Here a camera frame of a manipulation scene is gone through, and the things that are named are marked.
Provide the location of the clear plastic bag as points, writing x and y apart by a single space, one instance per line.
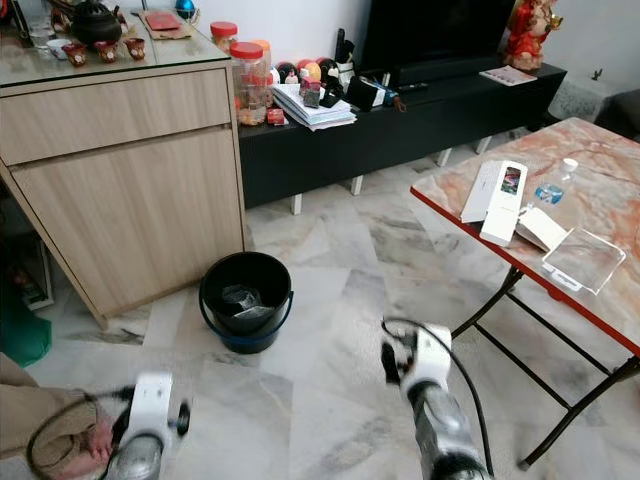
245 302

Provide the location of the person's bare foot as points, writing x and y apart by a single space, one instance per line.
90 450

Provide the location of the person's leg beige trousers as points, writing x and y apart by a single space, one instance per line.
30 410

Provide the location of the black plastic bucket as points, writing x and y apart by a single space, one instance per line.
245 340

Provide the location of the green plastic container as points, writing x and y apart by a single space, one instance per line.
25 335

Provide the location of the white box with phone print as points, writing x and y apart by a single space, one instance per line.
503 210

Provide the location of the plain white box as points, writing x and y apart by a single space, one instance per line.
478 192

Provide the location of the light wooden cabinet glass top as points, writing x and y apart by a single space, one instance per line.
140 210

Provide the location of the small flat white box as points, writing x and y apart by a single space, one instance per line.
540 228

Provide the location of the clear plastic tray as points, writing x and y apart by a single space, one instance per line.
585 260

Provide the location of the black low TV cabinet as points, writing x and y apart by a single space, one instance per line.
410 135

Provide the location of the clear plastic water bottle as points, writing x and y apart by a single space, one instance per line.
550 190

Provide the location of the stack of white papers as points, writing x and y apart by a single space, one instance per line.
315 115

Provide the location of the small red box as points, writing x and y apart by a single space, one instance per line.
275 116

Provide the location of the black box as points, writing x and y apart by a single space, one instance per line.
365 92

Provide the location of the black remote control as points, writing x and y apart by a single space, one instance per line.
410 88

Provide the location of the marble-print folding table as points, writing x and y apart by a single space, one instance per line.
590 150

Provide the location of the orange ball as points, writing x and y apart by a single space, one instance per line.
310 71

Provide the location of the tall jar red lid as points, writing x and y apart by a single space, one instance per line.
248 90

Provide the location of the printed pamphlet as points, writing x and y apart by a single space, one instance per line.
508 75

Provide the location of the grey speckled stool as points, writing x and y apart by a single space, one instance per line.
578 98

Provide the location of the jar orange lid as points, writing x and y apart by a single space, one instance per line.
268 60

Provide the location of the black flat television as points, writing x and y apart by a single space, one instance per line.
440 30

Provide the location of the small brown tea cup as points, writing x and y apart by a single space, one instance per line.
107 51
75 54
136 48

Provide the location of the red gold figurine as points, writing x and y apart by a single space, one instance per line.
530 35

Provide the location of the small white cup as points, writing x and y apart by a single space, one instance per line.
60 47

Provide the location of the small jar red lid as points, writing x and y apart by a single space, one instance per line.
224 35

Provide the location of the black teapot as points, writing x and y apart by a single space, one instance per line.
97 25

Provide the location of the clear drinking glass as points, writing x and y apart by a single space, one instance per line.
41 33

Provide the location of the wooden tray red pad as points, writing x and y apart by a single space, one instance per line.
163 22

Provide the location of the blue glass ball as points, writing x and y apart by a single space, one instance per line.
185 9

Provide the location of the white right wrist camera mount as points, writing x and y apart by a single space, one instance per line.
428 355

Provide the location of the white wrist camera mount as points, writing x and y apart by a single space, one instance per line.
428 355
155 405

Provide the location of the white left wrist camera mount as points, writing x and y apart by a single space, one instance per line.
155 405

